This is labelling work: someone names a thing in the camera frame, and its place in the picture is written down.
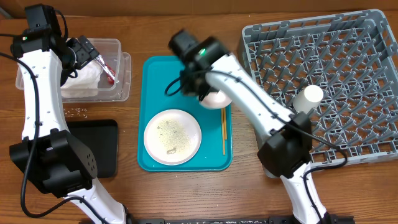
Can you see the clear plastic bin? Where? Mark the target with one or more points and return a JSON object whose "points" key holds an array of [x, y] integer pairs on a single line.
{"points": [[120, 62]]}

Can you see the wooden chopstick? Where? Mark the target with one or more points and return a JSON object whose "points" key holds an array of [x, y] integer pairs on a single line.
{"points": [[223, 142], [225, 124]]}

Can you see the large white plate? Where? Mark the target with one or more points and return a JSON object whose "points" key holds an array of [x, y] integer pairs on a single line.
{"points": [[172, 137]]}

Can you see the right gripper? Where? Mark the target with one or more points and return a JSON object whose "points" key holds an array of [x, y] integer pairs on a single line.
{"points": [[189, 86]]}

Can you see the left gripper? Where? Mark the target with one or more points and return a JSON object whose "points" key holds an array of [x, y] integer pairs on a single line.
{"points": [[84, 50]]}

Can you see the white cup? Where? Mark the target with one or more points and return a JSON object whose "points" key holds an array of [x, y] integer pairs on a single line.
{"points": [[309, 98]]}

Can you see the black tray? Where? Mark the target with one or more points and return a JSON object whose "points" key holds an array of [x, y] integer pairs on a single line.
{"points": [[101, 136]]}

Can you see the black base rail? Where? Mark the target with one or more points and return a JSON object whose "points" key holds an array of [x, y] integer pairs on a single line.
{"points": [[330, 219]]}

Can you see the teal serving tray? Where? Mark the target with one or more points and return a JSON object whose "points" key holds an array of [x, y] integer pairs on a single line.
{"points": [[157, 73]]}

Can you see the grey dishwasher rack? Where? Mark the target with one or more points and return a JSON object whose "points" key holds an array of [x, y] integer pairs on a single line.
{"points": [[352, 57]]}

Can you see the red snack wrapper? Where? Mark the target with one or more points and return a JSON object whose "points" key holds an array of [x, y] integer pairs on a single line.
{"points": [[111, 75]]}

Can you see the small pink bowl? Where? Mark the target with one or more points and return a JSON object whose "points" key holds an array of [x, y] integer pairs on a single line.
{"points": [[215, 100]]}

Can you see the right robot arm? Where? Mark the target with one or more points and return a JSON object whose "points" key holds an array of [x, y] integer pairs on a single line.
{"points": [[286, 137]]}

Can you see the white napkin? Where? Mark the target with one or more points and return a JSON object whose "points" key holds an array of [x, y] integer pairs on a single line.
{"points": [[88, 77]]}

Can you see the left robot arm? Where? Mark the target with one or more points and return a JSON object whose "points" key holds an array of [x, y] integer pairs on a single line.
{"points": [[49, 156]]}

